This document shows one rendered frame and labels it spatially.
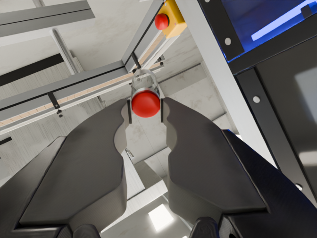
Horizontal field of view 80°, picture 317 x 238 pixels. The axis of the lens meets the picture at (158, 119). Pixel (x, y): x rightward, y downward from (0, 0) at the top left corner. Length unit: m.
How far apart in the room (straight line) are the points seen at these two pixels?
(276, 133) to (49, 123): 2.49
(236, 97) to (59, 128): 2.38
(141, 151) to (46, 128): 7.61
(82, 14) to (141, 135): 8.83
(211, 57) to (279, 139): 0.24
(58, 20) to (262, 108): 1.13
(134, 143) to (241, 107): 9.44
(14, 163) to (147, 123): 5.79
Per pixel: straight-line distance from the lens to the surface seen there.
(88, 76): 1.14
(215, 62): 0.50
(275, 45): 0.42
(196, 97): 11.00
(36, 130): 2.73
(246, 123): 0.51
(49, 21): 1.30
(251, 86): 0.47
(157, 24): 0.57
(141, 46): 0.96
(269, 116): 0.48
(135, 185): 2.69
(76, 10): 1.35
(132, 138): 9.83
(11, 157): 7.01
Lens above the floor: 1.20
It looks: 3 degrees up
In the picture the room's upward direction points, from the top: 153 degrees clockwise
